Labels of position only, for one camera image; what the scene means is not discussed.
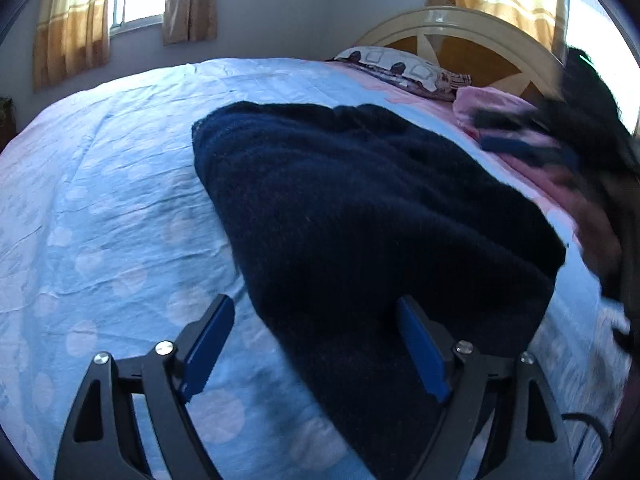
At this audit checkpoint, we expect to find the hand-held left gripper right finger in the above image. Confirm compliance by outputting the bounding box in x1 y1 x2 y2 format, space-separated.
397 296 576 480

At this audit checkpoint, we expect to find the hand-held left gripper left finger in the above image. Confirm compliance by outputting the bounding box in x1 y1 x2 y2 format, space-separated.
54 295 236 480

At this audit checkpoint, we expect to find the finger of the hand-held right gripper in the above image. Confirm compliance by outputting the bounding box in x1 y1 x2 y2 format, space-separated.
481 135 582 172
474 106 548 132

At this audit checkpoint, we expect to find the navy knit sweater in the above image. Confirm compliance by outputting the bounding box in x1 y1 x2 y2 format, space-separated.
191 101 568 480

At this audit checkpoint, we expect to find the pink cloth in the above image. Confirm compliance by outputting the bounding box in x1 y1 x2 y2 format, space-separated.
452 85 601 241

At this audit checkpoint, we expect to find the cream and wood headboard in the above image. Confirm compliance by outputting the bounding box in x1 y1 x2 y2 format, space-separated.
352 6 568 107

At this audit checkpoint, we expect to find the patterned pillow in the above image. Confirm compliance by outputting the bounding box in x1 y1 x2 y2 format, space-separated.
332 46 473 101

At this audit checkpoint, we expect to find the dotted bed sheet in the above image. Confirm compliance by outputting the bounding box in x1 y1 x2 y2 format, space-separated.
0 57 640 480

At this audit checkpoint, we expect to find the black cable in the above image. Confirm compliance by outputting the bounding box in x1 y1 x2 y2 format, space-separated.
560 412 613 461

